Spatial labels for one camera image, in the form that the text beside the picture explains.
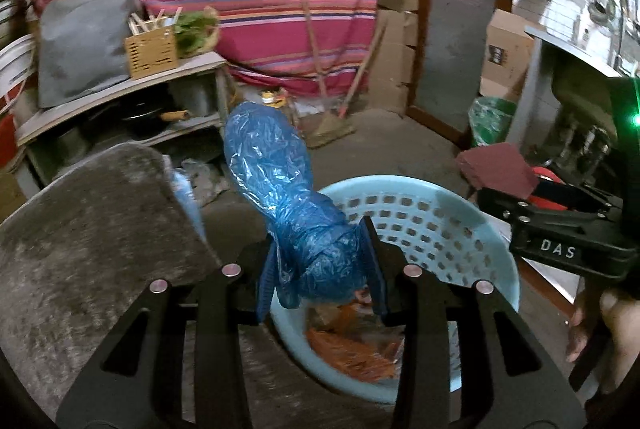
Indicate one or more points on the large cardboard box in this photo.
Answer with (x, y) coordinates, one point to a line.
(505, 54)

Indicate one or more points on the grey cushion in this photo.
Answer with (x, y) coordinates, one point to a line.
(82, 49)

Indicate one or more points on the white plastic bucket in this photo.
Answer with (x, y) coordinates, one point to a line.
(17, 69)

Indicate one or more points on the clear plastic bag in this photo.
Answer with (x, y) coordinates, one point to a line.
(187, 204)

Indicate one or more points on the blue plastic bag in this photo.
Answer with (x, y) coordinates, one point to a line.
(280, 189)

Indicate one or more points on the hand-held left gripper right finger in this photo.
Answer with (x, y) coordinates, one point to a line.
(374, 271)

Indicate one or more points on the stack of cardboard boxes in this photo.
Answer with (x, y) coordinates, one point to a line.
(397, 34)

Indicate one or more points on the light blue plastic basket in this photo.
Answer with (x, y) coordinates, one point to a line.
(435, 229)

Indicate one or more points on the broom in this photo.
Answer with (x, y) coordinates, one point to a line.
(327, 109)

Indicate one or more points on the green leafy vegetables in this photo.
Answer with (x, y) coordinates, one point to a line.
(197, 29)

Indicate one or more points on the person's right hand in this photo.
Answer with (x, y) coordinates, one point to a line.
(625, 329)

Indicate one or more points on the green plastic bag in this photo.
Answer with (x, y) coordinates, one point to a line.
(492, 121)

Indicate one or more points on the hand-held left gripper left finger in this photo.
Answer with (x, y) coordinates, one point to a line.
(265, 284)

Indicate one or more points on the grey metal table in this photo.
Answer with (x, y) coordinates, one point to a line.
(565, 74)

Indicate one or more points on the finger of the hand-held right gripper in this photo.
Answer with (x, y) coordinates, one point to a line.
(550, 204)

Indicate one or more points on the wooden utensil holder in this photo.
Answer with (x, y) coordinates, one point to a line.
(150, 54)

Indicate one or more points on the maroon cloth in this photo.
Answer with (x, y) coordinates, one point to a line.
(495, 169)

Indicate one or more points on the low wooden shelf table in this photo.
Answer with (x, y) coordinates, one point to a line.
(125, 109)

